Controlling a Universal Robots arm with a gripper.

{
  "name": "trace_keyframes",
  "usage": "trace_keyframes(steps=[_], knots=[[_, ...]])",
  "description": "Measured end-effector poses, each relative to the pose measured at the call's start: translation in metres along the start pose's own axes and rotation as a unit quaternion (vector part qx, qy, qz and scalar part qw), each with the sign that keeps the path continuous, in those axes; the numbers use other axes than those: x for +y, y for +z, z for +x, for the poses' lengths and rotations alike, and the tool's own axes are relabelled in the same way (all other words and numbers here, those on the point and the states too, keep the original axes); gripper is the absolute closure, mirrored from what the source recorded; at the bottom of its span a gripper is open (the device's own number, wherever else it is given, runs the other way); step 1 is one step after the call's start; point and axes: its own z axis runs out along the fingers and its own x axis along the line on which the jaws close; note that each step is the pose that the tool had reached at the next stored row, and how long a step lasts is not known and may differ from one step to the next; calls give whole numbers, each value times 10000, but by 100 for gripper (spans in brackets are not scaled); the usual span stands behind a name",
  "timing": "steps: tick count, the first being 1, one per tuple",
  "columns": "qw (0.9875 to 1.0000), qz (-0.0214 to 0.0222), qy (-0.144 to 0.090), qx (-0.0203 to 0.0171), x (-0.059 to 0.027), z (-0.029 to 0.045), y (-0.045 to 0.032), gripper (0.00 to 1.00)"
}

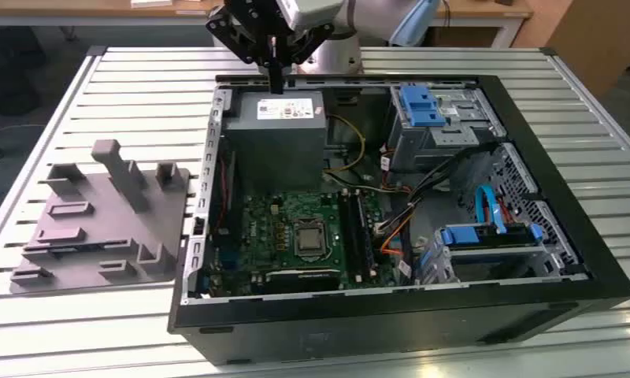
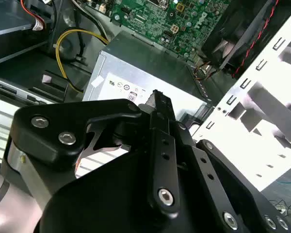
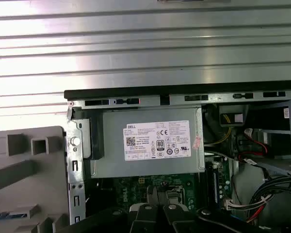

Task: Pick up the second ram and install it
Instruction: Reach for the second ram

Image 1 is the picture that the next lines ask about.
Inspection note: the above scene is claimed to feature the silver CPU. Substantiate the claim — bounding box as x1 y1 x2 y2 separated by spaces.
295 227 326 253

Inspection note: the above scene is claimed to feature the grey power supply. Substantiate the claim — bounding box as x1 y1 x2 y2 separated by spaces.
222 90 330 192

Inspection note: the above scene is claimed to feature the black RAM slot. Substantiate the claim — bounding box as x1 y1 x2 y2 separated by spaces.
338 187 365 281

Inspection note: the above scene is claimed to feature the black chair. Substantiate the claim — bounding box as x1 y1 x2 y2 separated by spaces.
0 26 47 117

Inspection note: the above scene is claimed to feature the orange wire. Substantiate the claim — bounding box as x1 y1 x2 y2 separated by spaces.
379 204 419 257

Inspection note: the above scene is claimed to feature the CPU socket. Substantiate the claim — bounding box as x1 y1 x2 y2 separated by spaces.
289 215 333 264

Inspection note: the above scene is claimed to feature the hard disk in blue carrier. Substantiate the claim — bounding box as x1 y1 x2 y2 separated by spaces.
439 222 546 249

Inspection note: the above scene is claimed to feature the black graphics card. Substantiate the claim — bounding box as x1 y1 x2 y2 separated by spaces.
265 267 342 295

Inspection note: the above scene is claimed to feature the blue drive latch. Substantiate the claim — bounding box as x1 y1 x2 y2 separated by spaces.
398 84 447 129

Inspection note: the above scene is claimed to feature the yellow wire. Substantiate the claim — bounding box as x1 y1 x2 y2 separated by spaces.
325 113 367 172

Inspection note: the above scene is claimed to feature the grey parts rack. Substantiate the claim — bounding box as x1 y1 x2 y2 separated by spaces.
7 138 198 295

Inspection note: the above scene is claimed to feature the black PC case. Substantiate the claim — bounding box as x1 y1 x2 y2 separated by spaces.
166 72 630 365

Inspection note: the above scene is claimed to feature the grey metal disk bay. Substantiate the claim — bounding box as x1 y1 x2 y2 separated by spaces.
417 224 592 287

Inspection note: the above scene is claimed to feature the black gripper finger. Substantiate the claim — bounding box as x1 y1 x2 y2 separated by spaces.
205 7 277 95
275 22 335 95

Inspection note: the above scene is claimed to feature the wooden desk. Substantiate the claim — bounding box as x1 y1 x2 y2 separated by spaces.
0 0 534 48

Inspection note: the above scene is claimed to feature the blue SATA cable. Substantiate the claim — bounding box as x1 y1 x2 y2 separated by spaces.
471 183 510 235

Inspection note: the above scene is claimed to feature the wooden cabinet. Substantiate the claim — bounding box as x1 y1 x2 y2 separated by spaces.
544 0 630 99

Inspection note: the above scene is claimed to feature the green motherboard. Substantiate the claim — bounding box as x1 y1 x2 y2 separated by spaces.
209 188 399 296

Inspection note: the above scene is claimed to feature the blue RAM stick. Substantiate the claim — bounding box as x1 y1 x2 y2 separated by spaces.
43 243 135 256

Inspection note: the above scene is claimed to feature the black cable bundle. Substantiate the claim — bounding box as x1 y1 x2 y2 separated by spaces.
403 141 505 206

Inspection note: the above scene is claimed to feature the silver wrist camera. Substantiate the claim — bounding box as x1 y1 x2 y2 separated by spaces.
278 0 345 32

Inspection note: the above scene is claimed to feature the grey metal drive cage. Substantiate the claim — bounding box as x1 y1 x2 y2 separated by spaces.
387 84 509 174

